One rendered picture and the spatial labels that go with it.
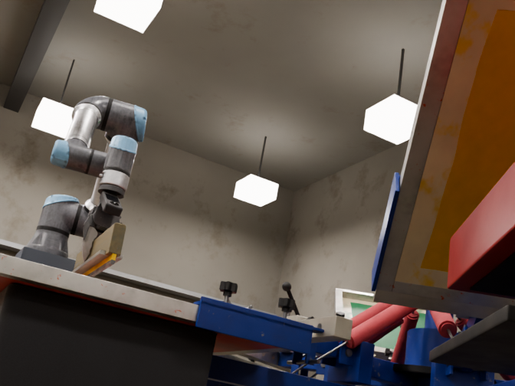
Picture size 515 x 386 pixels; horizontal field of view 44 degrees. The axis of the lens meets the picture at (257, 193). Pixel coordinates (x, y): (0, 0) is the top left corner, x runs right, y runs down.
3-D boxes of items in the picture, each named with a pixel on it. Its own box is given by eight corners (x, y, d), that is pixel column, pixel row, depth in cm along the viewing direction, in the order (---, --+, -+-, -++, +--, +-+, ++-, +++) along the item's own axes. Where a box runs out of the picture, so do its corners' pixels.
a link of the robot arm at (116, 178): (132, 176, 173) (103, 166, 170) (129, 191, 171) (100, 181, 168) (125, 183, 179) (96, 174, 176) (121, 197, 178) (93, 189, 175)
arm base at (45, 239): (21, 254, 230) (28, 228, 233) (61, 265, 236) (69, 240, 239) (27, 247, 217) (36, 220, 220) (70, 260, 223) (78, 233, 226)
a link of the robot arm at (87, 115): (79, 83, 218) (54, 139, 175) (110, 93, 221) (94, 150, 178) (71, 112, 223) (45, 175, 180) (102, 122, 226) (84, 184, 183)
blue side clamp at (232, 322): (196, 326, 141) (202, 296, 143) (188, 328, 145) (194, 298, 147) (309, 354, 152) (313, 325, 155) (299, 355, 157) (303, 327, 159)
